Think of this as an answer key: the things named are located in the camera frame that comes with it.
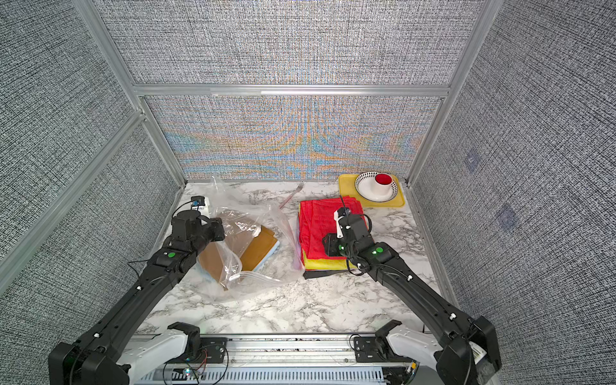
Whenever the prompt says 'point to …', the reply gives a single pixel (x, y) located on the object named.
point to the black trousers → (324, 273)
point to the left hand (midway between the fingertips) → (224, 216)
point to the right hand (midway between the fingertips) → (327, 234)
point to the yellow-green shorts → (322, 264)
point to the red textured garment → (317, 220)
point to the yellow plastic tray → (346, 188)
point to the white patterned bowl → (364, 188)
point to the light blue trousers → (214, 279)
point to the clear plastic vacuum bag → (283, 265)
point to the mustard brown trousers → (242, 247)
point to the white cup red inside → (382, 184)
